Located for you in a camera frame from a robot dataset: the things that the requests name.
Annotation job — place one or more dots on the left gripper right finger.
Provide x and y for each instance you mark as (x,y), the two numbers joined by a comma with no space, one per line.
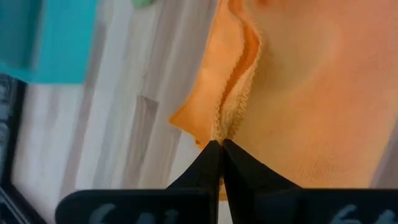
(255,199)

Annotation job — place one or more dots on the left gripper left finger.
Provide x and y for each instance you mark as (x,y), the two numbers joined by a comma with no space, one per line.
(192,199)

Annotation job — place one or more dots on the orange microfiber towel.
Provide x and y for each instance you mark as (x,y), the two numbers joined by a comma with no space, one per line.
(311,109)

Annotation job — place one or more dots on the green microfiber towel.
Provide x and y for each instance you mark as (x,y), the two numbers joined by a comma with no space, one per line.
(141,2)

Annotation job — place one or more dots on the teal translucent plastic basket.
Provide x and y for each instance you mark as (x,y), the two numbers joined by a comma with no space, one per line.
(62,40)

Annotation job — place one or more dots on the black aluminium table frame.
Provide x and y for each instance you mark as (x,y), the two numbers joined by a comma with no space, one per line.
(15,140)

